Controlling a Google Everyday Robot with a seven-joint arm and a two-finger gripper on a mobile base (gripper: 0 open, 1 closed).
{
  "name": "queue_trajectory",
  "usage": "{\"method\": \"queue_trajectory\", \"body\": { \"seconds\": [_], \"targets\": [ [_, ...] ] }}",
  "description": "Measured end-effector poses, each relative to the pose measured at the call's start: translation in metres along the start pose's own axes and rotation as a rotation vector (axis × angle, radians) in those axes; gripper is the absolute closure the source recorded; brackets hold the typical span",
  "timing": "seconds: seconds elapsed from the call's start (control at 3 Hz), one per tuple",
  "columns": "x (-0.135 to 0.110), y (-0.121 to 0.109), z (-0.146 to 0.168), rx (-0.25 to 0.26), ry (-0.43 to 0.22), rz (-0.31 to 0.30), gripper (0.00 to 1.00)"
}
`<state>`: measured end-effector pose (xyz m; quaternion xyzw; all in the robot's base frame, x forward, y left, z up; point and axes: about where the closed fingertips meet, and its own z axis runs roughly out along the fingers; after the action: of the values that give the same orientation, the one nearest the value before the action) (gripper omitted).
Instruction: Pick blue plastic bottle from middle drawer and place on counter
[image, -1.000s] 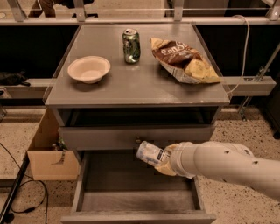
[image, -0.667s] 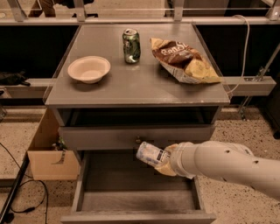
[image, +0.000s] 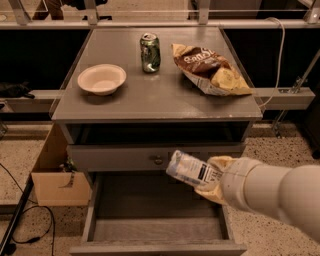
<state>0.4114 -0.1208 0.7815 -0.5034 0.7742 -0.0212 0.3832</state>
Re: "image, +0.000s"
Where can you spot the open grey middle drawer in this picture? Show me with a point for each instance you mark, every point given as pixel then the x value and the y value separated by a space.
pixel 148 213

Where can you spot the round brass drawer knob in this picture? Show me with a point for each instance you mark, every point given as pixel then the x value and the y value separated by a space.
pixel 158 160

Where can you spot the cardboard box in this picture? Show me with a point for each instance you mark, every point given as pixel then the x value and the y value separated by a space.
pixel 57 181

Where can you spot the metal railing frame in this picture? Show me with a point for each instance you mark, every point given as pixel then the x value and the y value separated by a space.
pixel 225 14

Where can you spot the closed grey top drawer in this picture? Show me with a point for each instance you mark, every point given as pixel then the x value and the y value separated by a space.
pixel 102 158

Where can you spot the black object on ledge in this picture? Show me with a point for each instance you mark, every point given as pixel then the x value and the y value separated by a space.
pixel 15 90

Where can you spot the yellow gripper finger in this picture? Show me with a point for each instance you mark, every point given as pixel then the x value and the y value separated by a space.
pixel 220 164
pixel 214 195

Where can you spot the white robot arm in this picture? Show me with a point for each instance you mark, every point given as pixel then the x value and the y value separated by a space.
pixel 289 195

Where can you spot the white paper bowl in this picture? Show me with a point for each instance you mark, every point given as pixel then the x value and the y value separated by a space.
pixel 101 80

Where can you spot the grey drawer cabinet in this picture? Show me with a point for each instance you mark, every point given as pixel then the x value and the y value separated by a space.
pixel 163 108

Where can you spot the brown yellow chip bag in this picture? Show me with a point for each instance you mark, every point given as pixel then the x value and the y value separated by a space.
pixel 211 72

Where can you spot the green soda can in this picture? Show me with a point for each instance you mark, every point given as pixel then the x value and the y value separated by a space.
pixel 150 52

